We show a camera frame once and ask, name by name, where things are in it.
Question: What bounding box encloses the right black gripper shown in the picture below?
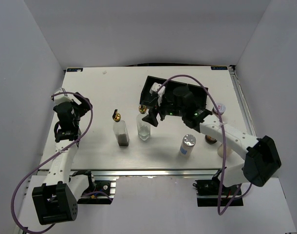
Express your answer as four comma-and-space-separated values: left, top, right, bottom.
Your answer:
141, 94, 185, 127

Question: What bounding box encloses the clear glass oil bottle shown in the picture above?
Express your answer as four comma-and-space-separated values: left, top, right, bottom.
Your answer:
136, 105, 150, 141

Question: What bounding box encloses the glass bottle with dark contents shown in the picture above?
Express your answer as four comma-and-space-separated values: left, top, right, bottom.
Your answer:
112, 109, 130, 147

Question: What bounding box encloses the white shaker silver lid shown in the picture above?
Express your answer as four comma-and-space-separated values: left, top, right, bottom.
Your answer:
179, 134, 196, 157

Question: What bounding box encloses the brown jar red lid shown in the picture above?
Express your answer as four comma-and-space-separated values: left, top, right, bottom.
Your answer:
205, 135, 217, 144

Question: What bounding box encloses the clear jar with beige powder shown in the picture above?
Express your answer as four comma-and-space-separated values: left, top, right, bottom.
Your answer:
217, 144, 233, 158

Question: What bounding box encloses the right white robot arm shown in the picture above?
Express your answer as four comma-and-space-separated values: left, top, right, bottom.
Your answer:
143, 82, 281, 195

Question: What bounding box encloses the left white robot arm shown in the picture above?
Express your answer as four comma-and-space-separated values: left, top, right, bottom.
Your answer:
32, 88, 96, 225

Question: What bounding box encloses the black three-compartment tray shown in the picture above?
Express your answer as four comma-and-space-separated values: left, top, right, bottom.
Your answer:
139, 76, 207, 109

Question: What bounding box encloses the small jar white lid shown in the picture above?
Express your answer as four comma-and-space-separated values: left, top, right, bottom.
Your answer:
212, 103, 226, 116

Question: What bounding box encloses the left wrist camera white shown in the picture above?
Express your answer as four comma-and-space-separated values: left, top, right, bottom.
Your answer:
51, 88, 72, 105

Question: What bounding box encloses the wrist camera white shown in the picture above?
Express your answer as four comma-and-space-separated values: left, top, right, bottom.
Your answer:
149, 82, 166, 106
51, 88, 72, 105

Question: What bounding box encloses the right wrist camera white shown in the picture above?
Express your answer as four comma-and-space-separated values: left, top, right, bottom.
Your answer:
149, 82, 166, 106

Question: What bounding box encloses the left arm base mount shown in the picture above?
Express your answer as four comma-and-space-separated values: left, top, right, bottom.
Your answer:
67, 170, 113, 204

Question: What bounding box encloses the aluminium rail right side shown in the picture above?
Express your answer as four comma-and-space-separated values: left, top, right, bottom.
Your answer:
228, 65, 256, 136

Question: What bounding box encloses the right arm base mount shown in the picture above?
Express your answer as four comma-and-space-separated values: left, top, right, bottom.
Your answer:
193, 169, 243, 207

